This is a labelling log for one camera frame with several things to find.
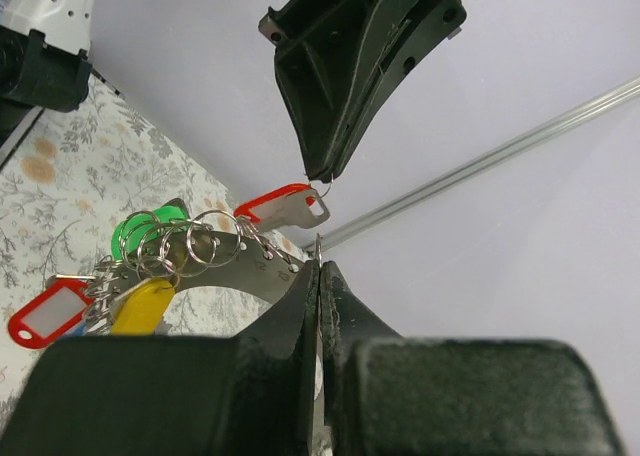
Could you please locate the key with red tag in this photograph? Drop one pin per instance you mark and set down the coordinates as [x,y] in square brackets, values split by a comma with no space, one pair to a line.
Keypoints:
[296,204]

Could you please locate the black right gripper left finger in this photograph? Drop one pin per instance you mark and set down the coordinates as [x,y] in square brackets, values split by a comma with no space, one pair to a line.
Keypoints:
[250,394]

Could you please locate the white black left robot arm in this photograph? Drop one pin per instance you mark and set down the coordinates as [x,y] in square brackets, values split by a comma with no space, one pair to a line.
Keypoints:
[45,63]

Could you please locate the red key tag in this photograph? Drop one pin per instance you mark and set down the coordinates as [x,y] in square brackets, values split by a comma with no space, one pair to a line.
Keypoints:
[55,312]

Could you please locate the green key tag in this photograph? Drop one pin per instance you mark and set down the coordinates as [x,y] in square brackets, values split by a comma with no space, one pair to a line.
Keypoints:
[129,233]

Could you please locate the floral tablecloth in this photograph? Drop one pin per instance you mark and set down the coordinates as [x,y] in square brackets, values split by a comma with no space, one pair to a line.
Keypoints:
[76,176]

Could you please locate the yellow key tag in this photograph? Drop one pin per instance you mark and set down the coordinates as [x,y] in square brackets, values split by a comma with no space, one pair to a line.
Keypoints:
[142,308]

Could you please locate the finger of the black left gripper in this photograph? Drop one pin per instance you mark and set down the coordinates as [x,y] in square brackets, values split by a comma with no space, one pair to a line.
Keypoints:
[327,54]
[396,35]

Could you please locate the blue key tag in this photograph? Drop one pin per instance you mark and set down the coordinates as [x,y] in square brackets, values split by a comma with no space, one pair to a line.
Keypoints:
[85,329]

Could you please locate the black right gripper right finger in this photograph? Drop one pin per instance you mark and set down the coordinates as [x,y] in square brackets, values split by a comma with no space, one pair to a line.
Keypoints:
[386,394]

